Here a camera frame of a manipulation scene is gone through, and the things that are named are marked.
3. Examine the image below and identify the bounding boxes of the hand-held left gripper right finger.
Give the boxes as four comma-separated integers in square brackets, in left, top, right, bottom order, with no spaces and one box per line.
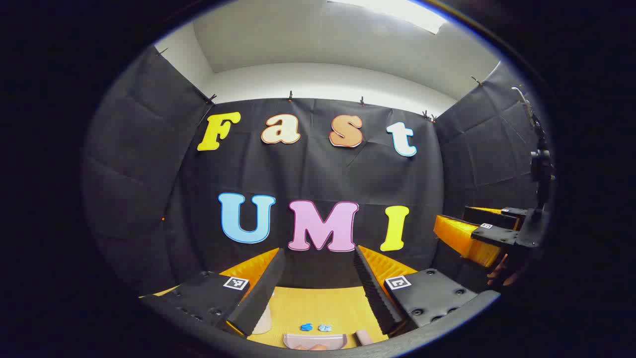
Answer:
[353,245,479,335]

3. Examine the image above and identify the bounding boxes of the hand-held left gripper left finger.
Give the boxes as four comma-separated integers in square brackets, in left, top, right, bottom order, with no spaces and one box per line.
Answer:
[141,248,287,336]

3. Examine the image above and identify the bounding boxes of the white ribbed garbage bin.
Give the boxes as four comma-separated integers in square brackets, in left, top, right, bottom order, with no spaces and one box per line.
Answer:
[252,302,273,335]

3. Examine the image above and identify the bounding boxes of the pale purple dustpan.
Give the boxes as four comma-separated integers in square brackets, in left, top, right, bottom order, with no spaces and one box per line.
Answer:
[283,334,347,351]

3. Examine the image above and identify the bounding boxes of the yellow wooden desktop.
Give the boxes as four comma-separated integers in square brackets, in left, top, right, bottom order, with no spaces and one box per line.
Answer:
[247,286,391,350]

